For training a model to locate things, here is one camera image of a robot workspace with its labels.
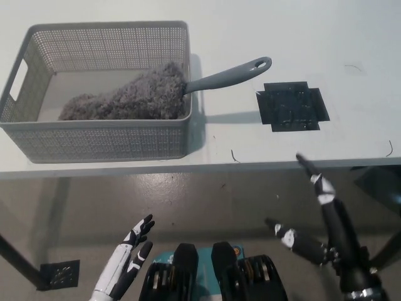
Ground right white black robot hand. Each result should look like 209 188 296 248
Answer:
264 152 388 296

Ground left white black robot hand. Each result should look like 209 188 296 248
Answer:
90 214 156 301

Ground grey fluffy duster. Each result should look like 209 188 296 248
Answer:
58 56 273 121

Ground black robot body teal tops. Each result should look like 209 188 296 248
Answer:
144 241 289 301

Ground black tape patch on desk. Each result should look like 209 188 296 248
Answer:
256 81 331 133

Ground black table leg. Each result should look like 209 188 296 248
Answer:
0 233 48 290
369 232 401 274

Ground black floor plate left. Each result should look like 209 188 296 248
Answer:
37 258 81 291

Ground dark under-table plate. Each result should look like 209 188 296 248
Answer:
353 165 401 206

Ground grey perforated plastic basket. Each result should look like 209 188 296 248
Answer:
0 21 194 164

